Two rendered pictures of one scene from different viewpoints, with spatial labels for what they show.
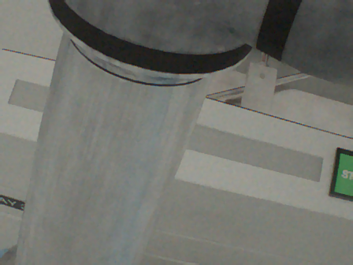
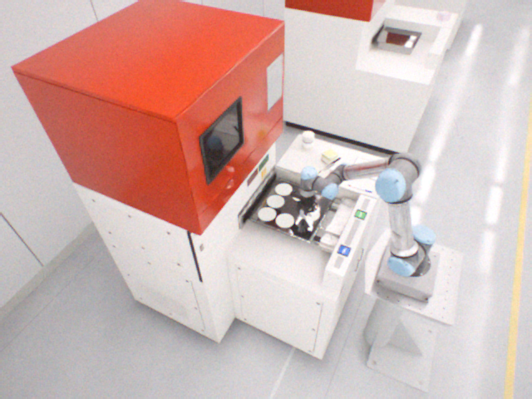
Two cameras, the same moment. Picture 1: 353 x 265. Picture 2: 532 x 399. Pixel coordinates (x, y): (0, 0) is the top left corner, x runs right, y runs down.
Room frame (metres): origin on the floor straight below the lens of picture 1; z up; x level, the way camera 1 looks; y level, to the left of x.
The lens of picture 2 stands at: (0.37, 1.17, 2.50)
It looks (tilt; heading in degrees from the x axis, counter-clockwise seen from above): 47 degrees down; 293
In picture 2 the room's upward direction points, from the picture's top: 2 degrees counter-clockwise
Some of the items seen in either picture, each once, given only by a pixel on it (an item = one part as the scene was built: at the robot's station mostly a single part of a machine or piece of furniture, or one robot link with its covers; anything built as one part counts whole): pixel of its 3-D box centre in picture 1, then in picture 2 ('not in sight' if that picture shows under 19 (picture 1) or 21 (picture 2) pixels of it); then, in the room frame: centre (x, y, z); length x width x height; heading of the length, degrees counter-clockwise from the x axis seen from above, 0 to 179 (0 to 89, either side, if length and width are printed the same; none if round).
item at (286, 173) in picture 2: not in sight; (332, 171); (0.65, -0.59, 0.89); 0.62 x 0.35 x 0.14; 174
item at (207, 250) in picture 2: not in sight; (239, 202); (1.02, -0.04, 1.02); 0.82 x 0.03 x 0.40; 84
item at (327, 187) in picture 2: not in sight; (327, 185); (0.59, -0.13, 1.21); 0.11 x 0.11 x 0.08; 70
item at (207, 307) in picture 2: not in sight; (202, 247); (1.36, -0.07, 0.41); 0.82 x 0.71 x 0.82; 84
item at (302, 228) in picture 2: not in sight; (293, 208); (0.78, -0.21, 0.90); 0.34 x 0.34 x 0.01; 84
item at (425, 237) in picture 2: not in sight; (419, 240); (0.13, -0.08, 1.06); 0.13 x 0.12 x 0.14; 70
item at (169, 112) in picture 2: not in sight; (174, 105); (1.33, -0.07, 1.52); 0.81 x 0.75 x 0.59; 84
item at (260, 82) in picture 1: (257, 100); (333, 232); (0.52, -0.13, 0.89); 0.08 x 0.03 x 0.03; 174
